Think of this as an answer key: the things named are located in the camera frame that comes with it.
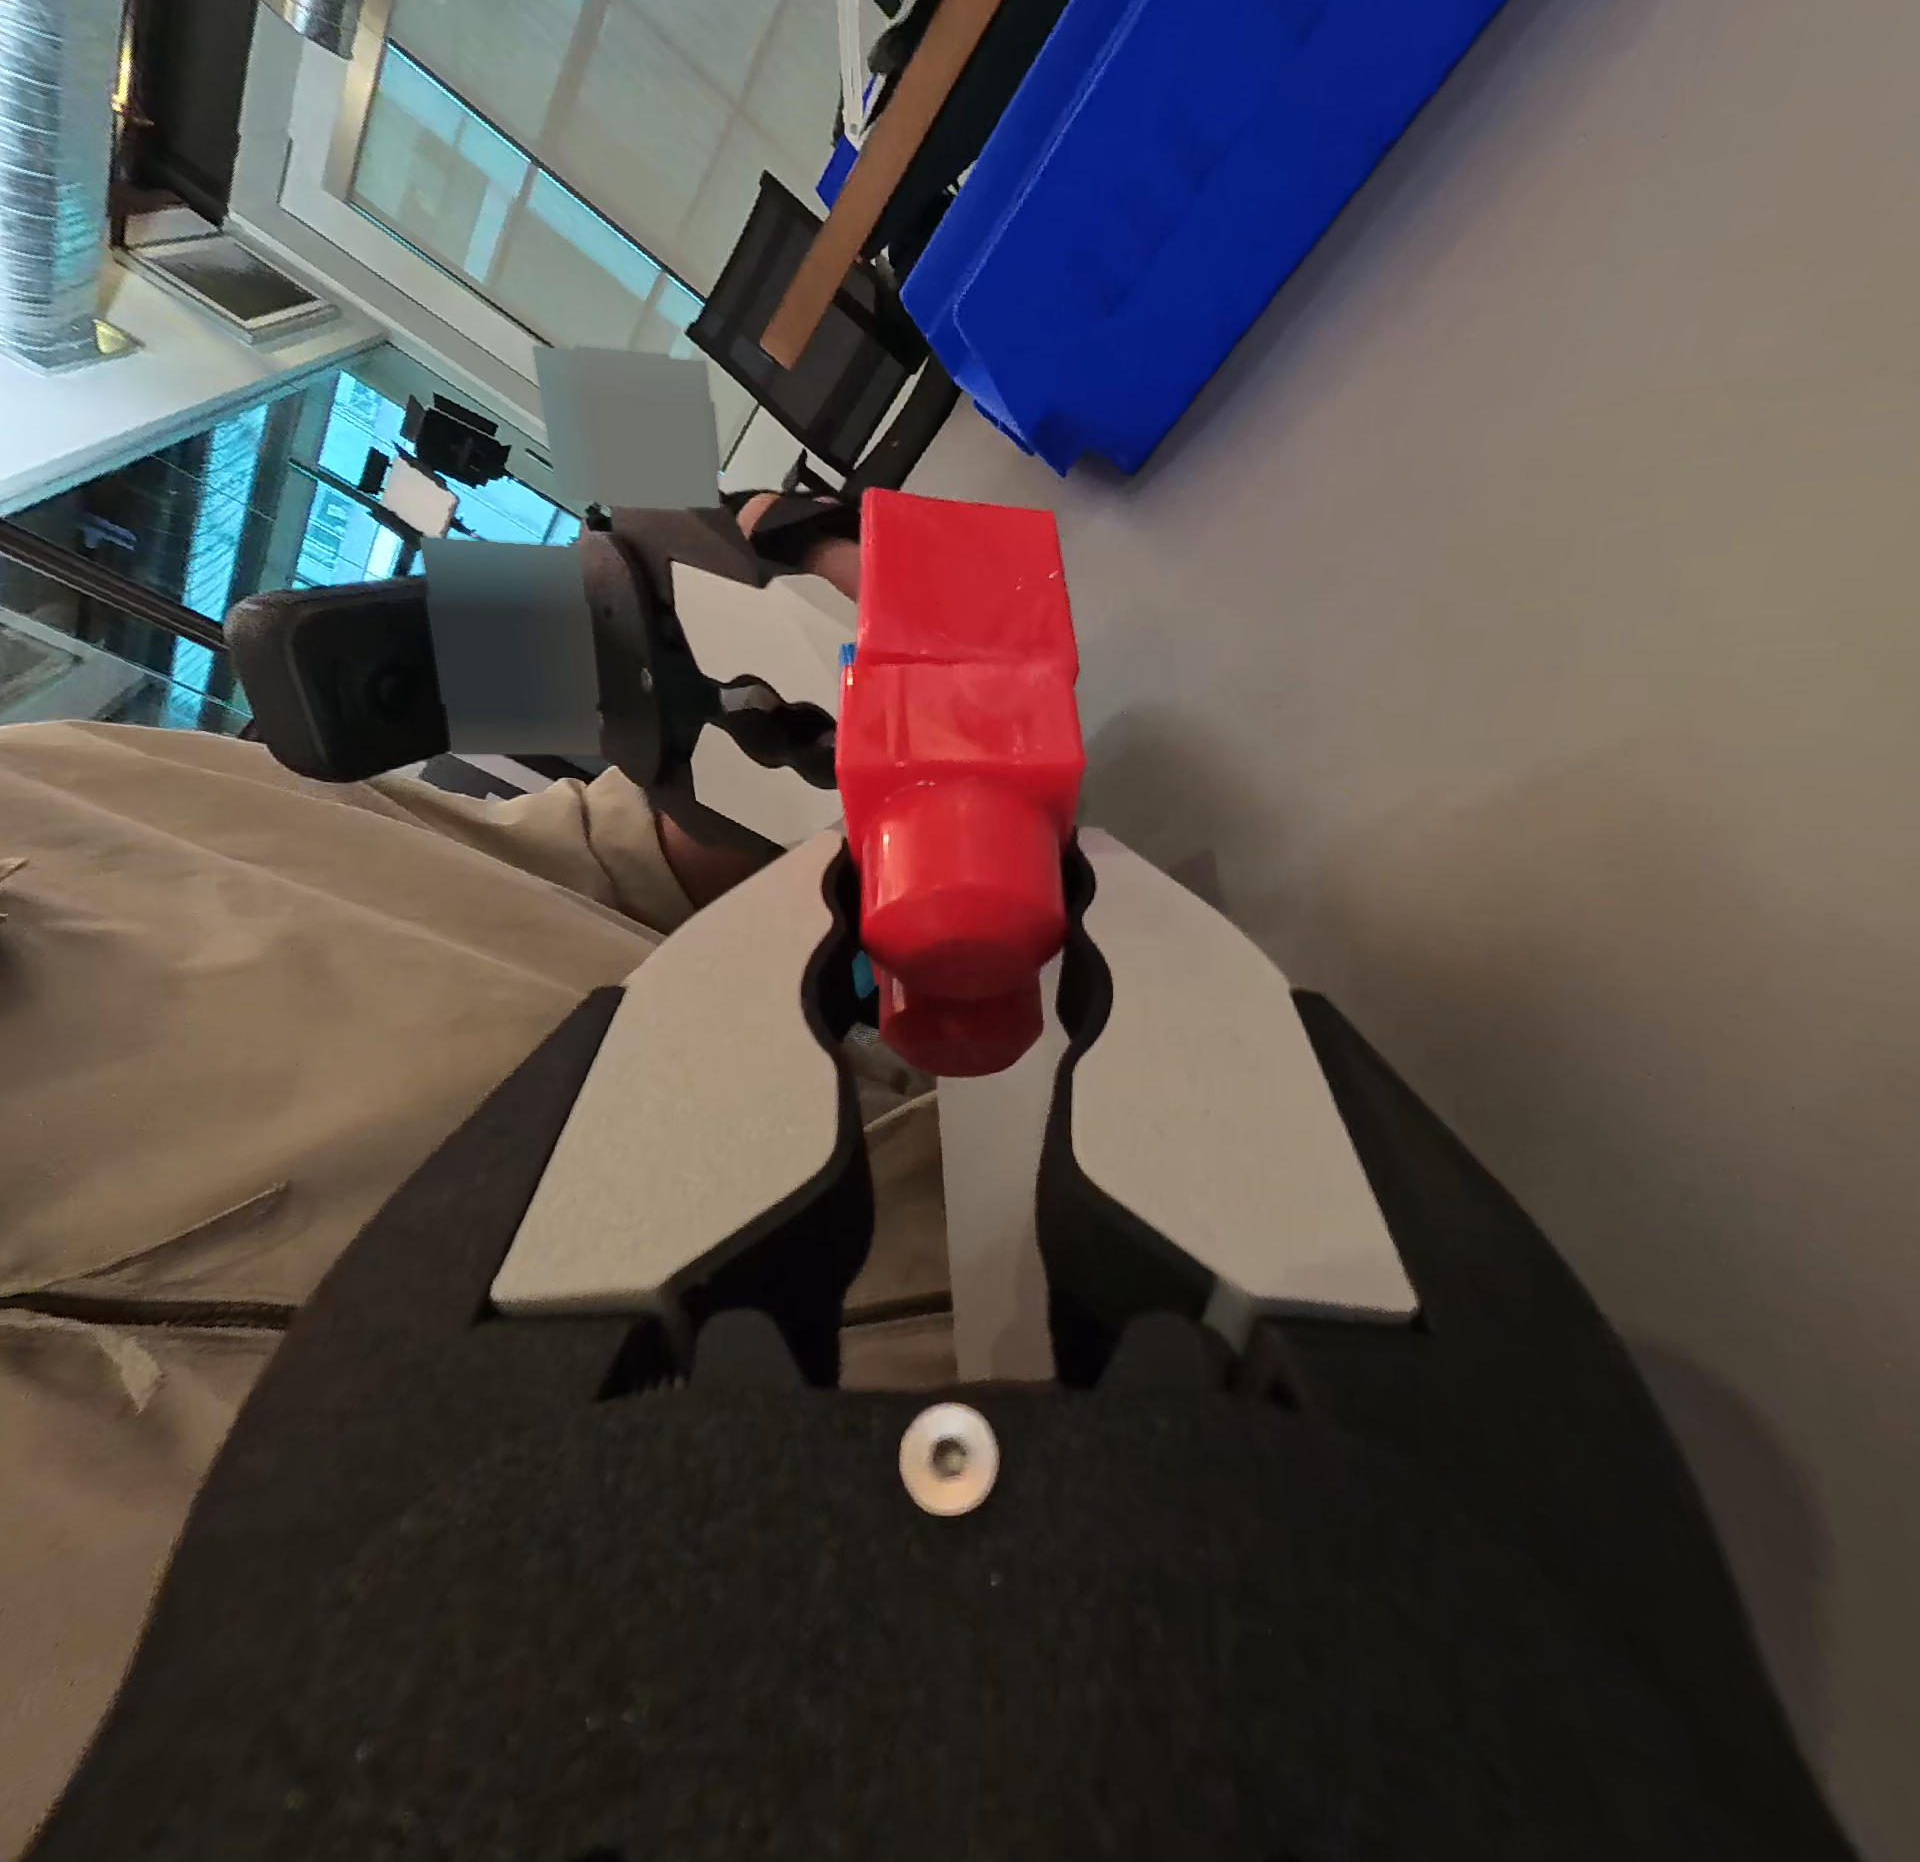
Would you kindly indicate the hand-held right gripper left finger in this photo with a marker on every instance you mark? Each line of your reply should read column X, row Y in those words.
column 686, row 1128

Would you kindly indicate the wooden shelf board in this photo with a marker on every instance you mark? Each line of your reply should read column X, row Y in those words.
column 902, row 138

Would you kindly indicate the blue plastic bin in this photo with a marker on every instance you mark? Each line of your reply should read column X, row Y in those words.
column 1231, row 182

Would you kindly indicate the silver ventilation duct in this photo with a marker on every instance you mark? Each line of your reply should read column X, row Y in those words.
column 62, row 123

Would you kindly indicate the red double toy block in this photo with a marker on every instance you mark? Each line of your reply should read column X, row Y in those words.
column 961, row 724

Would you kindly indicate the blue toy block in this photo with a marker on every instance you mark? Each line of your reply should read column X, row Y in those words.
column 865, row 977

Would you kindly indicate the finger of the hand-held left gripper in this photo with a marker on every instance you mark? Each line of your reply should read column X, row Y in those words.
column 767, row 648

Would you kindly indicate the black office chair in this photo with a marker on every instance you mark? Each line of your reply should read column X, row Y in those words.
column 826, row 348

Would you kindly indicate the person's left hand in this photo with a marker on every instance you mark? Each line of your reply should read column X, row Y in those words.
column 796, row 523

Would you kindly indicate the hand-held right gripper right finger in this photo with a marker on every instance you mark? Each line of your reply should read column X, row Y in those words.
column 1231, row 1128

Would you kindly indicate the person's beige jacket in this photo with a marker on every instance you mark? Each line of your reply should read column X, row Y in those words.
column 301, row 1024

